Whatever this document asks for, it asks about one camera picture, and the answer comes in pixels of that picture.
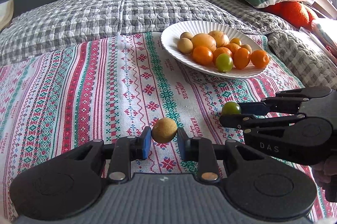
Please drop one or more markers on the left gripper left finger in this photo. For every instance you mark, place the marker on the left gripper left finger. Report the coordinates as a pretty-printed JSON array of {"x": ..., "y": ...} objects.
[{"x": 123, "y": 152}]

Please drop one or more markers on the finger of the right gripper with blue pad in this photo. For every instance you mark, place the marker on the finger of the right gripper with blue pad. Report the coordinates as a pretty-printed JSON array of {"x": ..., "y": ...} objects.
[{"x": 249, "y": 121}]

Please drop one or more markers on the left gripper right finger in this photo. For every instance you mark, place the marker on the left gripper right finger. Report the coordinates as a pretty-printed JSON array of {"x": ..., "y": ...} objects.
[{"x": 200, "y": 150}]

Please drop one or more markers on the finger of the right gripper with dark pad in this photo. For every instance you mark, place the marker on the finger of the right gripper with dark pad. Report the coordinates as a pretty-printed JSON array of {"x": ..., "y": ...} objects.
[{"x": 286, "y": 102}]

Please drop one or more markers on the green tomato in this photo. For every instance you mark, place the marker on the green tomato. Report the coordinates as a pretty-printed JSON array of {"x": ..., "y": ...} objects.
[
  {"x": 231, "y": 108},
  {"x": 224, "y": 63}
]

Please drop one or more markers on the tan longan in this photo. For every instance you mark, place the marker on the tan longan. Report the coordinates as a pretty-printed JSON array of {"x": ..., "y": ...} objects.
[
  {"x": 164, "y": 130},
  {"x": 185, "y": 46},
  {"x": 248, "y": 47}
]

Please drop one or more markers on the gloved right hand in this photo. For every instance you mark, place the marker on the gloved right hand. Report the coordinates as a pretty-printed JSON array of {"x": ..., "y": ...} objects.
[{"x": 324, "y": 171}]

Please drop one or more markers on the grey knit checkered blanket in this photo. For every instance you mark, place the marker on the grey knit checkered blanket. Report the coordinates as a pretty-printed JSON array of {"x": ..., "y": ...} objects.
[{"x": 295, "y": 49}]

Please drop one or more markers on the green tomato in plate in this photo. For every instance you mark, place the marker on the green tomato in plate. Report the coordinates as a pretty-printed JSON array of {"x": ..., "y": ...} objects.
[{"x": 224, "y": 63}]

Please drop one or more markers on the orange tomato plate front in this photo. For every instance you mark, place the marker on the orange tomato plate front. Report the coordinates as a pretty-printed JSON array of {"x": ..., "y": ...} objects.
[{"x": 241, "y": 58}]

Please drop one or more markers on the tan longan in plate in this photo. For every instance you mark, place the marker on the tan longan in plate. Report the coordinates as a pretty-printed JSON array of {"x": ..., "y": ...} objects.
[{"x": 248, "y": 47}]

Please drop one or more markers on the striped folded cloth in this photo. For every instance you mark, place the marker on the striped folded cloth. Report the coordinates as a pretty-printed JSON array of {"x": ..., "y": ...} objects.
[{"x": 325, "y": 31}]

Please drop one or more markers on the orange mandarin centre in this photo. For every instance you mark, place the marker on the orange mandarin centre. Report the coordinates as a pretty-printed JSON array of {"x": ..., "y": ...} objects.
[{"x": 219, "y": 51}]

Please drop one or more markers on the small orange tomato left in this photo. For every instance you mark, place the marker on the small orange tomato left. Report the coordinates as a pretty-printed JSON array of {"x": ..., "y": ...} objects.
[{"x": 202, "y": 55}]

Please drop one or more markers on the small yellow-green tomato back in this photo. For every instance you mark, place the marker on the small yellow-green tomato back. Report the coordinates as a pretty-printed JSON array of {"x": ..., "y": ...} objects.
[{"x": 236, "y": 40}]

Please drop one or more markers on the large yellow pear right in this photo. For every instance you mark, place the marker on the large yellow pear right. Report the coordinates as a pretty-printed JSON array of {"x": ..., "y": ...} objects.
[{"x": 220, "y": 37}]

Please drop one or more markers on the large yellow pear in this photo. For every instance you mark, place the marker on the large yellow pear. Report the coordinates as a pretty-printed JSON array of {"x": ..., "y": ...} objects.
[
  {"x": 205, "y": 40},
  {"x": 220, "y": 37}
]

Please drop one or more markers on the orange plush pumpkin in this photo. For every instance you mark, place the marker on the orange plush pumpkin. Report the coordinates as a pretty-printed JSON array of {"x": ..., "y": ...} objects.
[{"x": 295, "y": 13}]

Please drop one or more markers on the large yellow pear left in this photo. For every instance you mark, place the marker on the large yellow pear left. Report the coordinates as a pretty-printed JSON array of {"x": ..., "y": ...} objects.
[{"x": 205, "y": 40}]

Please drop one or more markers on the patterned red green tablecloth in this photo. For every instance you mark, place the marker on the patterned red green tablecloth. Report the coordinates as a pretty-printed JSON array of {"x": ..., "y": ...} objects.
[{"x": 109, "y": 89}]

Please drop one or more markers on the white ribbed plate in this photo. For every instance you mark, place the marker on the white ribbed plate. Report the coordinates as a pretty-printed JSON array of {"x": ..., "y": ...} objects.
[{"x": 171, "y": 35}]

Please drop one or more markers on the grey checkered quilt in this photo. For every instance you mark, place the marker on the grey checkered quilt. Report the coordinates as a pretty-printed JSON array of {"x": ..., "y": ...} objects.
[{"x": 66, "y": 23}]

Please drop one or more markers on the beige white blanket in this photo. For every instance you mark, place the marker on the beige white blanket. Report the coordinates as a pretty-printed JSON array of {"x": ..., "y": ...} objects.
[{"x": 6, "y": 13}]

